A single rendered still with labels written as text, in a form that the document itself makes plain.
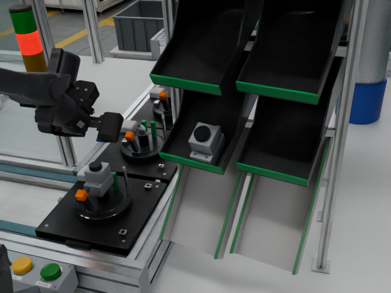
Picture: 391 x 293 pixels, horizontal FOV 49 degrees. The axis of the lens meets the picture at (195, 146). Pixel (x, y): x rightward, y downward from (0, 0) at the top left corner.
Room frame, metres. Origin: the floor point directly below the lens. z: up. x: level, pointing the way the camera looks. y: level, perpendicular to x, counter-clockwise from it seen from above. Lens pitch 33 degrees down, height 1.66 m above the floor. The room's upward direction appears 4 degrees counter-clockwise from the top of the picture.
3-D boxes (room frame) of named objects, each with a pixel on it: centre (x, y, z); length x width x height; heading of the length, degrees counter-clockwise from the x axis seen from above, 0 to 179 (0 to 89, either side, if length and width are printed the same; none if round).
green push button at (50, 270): (0.63, 0.32, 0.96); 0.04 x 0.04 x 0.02
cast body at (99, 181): (0.83, 0.23, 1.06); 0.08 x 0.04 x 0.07; 161
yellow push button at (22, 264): (0.65, 0.39, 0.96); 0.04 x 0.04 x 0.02
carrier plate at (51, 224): (0.82, 0.23, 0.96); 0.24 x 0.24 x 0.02; 70
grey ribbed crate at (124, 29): (2.96, 0.13, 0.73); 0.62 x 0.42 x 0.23; 70
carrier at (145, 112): (1.30, 0.07, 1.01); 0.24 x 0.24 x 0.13; 70
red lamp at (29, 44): (1.00, 0.37, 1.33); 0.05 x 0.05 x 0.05
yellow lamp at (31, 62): (1.00, 0.37, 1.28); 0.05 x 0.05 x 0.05
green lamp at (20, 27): (1.00, 0.37, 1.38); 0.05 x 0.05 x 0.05
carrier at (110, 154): (1.06, 0.15, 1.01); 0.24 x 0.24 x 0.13; 70
